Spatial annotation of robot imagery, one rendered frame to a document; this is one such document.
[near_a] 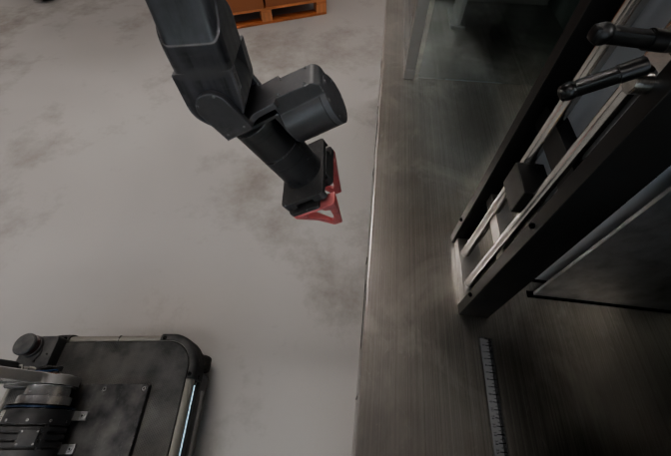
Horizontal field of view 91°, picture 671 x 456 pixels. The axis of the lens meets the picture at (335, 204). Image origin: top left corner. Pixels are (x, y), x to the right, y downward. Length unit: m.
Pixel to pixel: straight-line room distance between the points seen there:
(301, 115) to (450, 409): 0.47
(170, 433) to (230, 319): 0.48
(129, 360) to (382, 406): 1.04
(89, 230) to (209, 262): 0.69
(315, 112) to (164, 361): 1.16
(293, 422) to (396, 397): 0.93
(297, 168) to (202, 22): 0.19
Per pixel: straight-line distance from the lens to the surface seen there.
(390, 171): 0.78
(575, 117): 0.45
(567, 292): 0.70
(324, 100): 0.36
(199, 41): 0.33
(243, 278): 1.66
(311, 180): 0.44
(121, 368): 1.44
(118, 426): 1.38
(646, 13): 0.41
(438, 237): 0.69
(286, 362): 1.51
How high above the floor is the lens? 1.47
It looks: 54 degrees down
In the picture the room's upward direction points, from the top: straight up
